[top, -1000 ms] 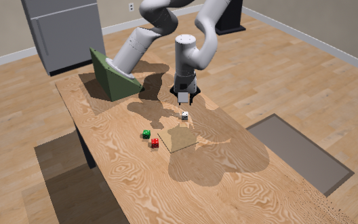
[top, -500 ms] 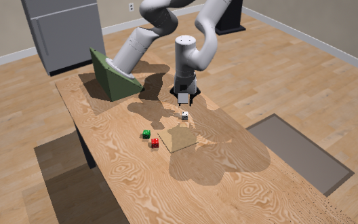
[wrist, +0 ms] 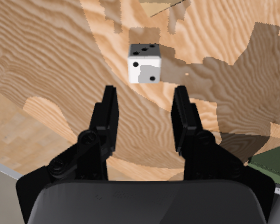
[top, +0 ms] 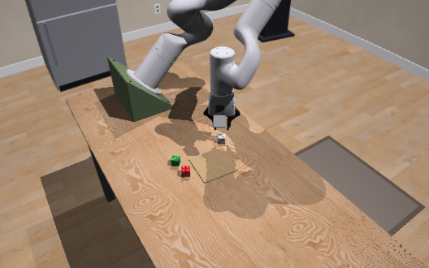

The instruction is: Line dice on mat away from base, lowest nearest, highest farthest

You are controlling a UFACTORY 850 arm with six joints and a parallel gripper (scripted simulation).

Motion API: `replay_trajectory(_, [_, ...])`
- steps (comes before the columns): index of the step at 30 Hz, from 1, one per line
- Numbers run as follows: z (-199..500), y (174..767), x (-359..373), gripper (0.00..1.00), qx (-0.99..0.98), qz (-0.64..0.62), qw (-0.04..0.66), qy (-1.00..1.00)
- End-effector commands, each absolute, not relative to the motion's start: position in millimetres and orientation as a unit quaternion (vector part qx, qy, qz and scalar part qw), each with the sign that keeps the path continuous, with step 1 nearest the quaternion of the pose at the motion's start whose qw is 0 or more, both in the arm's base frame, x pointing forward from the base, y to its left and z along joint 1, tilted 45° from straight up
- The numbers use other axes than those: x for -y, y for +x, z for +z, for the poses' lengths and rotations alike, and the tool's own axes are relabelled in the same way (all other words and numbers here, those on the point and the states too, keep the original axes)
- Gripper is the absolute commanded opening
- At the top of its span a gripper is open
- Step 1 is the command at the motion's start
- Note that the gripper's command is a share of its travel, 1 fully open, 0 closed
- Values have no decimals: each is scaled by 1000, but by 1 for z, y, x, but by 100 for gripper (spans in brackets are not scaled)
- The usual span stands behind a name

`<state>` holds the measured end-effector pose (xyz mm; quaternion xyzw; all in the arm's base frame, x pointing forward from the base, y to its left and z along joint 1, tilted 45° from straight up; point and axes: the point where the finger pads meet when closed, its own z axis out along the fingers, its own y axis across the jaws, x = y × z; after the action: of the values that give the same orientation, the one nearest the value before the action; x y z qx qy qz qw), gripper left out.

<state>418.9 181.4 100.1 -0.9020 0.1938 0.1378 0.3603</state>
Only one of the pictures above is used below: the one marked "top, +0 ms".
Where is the grey die with black pips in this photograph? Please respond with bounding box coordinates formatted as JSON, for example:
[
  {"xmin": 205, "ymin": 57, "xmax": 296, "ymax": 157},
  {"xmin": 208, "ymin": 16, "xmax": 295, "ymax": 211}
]
[{"xmin": 218, "ymin": 133, "xmax": 225, "ymax": 144}]

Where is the beige flat mat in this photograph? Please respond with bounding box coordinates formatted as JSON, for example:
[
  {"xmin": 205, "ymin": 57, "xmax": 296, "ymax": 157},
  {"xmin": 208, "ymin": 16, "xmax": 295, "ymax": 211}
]
[{"xmin": 189, "ymin": 148, "xmax": 238, "ymax": 183}]

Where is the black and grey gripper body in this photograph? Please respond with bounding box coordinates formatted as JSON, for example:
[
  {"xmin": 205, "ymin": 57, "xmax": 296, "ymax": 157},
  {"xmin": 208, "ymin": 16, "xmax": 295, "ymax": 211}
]
[{"xmin": 208, "ymin": 90, "xmax": 236, "ymax": 116}]

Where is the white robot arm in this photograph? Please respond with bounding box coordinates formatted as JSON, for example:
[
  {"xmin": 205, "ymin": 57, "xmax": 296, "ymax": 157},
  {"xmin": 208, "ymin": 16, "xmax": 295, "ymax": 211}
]
[{"xmin": 126, "ymin": 0, "xmax": 282, "ymax": 128}]

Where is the red die with white pips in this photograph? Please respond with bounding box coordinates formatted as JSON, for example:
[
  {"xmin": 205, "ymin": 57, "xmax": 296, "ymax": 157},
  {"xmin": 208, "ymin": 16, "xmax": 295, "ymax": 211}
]
[{"xmin": 181, "ymin": 166, "xmax": 190, "ymax": 177}]

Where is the green die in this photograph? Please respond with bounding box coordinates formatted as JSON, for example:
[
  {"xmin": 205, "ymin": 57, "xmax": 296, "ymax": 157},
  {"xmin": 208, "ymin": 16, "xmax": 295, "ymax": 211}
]
[{"xmin": 171, "ymin": 155, "xmax": 180, "ymax": 166}]

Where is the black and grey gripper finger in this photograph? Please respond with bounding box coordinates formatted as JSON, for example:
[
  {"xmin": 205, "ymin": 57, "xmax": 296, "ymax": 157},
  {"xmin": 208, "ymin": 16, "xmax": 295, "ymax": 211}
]
[
  {"xmin": 227, "ymin": 108, "xmax": 241, "ymax": 131},
  {"xmin": 203, "ymin": 107, "xmax": 214, "ymax": 127}
]

